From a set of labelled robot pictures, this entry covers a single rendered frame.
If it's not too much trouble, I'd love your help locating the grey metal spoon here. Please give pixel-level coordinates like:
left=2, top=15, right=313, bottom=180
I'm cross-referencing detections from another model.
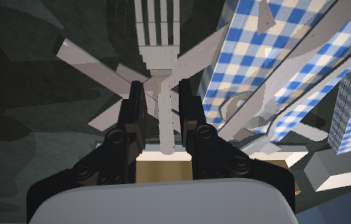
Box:
left=218, top=91, right=328, bottom=142
left=235, top=53, right=351, bottom=156

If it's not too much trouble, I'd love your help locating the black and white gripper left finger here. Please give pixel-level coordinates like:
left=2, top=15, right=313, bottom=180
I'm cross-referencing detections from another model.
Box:
left=26, top=81, right=148, bottom=224

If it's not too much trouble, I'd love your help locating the white rectangular block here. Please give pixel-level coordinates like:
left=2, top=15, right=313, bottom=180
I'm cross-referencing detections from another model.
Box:
left=304, top=149, right=351, bottom=191

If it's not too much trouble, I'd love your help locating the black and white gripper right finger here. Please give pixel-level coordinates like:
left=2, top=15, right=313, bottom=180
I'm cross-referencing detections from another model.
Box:
left=179, top=78, right=295, bottom=215

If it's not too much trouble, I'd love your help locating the grey metal fork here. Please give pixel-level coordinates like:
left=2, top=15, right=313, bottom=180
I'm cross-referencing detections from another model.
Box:
left=134, top=0, right=180, bottom=155

